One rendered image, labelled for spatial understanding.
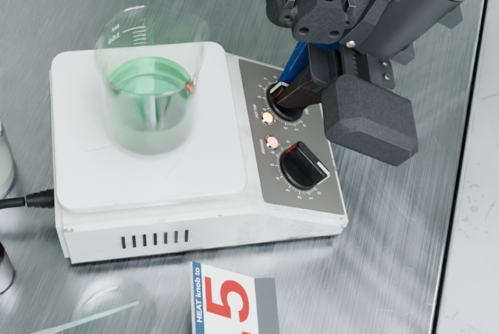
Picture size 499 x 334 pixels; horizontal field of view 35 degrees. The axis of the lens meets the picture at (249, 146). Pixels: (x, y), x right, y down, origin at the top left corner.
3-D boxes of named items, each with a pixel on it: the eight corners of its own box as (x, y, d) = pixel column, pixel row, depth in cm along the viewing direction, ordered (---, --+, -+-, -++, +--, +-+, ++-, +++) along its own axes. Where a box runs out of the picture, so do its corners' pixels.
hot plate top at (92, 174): (223, 47, 57) (223, 38, 56) (249, 197, 51) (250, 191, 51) (50, 59, 55) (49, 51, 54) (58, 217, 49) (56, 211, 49)
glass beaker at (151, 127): (131, 183, 50) (124, 113, 43) (85, 108, 53) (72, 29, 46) (226, 137, 53) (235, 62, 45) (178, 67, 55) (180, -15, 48)
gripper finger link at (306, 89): (376, 64, 55) (307, 33, 52) (383, 107, 53) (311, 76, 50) (314, 116, 59) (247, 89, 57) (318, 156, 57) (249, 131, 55)
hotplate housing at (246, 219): (310, 92, 65) (327, 32, 58) (343, 240, 59) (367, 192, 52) (30, 115, 62) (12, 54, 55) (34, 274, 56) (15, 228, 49)
